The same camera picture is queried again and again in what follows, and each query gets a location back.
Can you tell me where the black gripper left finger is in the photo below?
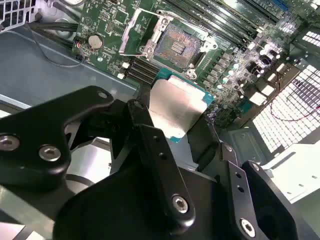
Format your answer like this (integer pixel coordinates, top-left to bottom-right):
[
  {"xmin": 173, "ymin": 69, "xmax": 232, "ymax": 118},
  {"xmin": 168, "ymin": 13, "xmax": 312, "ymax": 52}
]
[{"xmin": 0, "ymin": 83, "xmax": 197, "ymax": 233}]

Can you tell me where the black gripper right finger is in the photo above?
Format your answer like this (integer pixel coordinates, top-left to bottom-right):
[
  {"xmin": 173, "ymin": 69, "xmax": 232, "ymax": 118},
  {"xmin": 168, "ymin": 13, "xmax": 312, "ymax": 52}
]
[{"xmin": 186, "ymin": 111, "xmax": 300, "ymax": 240}]

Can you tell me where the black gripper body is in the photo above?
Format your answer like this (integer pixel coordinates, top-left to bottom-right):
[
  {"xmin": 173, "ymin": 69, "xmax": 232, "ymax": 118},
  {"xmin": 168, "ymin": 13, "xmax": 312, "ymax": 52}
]
[{"xmin": 52, "ymin": 159, "xmax": 237, "ymax": 240}]

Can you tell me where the silver topped CPU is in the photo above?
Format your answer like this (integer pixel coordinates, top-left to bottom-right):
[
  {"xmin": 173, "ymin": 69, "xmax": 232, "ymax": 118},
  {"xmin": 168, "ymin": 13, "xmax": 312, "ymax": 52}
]
[{"xmin": 147, "ymin": 66, "xmax": 216, "ymax": 145}]

